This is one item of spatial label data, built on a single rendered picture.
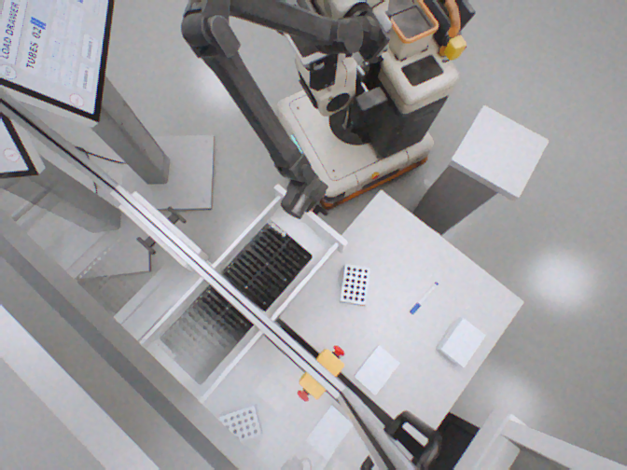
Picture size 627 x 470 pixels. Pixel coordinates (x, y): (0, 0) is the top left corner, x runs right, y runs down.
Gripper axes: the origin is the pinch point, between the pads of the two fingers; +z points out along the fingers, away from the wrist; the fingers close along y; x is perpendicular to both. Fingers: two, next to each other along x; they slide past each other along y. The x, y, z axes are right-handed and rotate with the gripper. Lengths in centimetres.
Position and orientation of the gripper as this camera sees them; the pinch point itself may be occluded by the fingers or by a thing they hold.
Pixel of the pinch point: (310, 201)
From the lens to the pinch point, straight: 122.1
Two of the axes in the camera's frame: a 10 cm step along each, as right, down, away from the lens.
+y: -6.1, 7.8, -1.5
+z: 0.1, 2.0, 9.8
